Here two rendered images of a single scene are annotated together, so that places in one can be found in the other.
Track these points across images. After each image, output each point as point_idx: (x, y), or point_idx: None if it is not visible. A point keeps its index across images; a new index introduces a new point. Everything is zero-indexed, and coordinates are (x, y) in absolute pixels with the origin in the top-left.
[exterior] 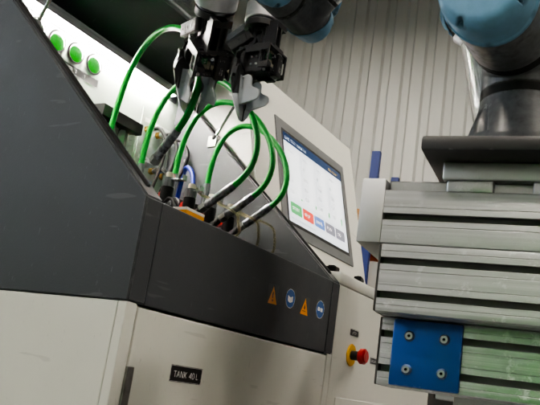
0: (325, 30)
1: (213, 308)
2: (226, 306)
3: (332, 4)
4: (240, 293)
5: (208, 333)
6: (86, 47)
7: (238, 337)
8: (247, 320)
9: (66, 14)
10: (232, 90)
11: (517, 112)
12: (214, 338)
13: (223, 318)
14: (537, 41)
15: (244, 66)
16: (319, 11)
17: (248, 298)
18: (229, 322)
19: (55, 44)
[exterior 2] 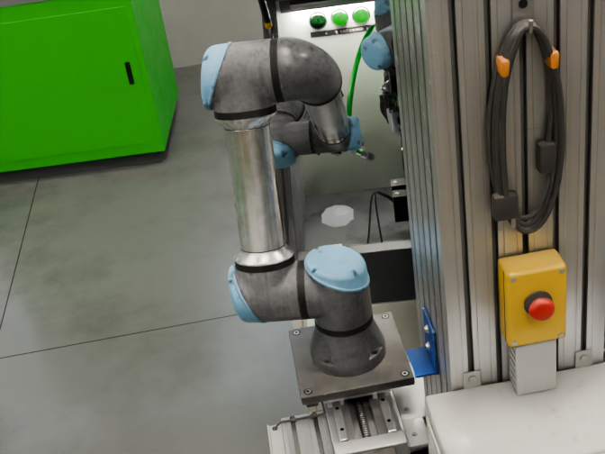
0: (351, 148)
1: (371, 295)
2: (385, 291)
3: (335, 144)
4: (400, 280)
5: (372, 309)
6: (370, 3)
7: (408, 304)
8: (414, 292)
9: (332, 3)
10: (386, 120)
11: (312, 340)
12: (381, 310)
13: (385, 298)
14: (284, 320)
15: (386, 102)
16: (331, 148)
17: (411, 280)
18: (393, 298)
19: (337, 23)
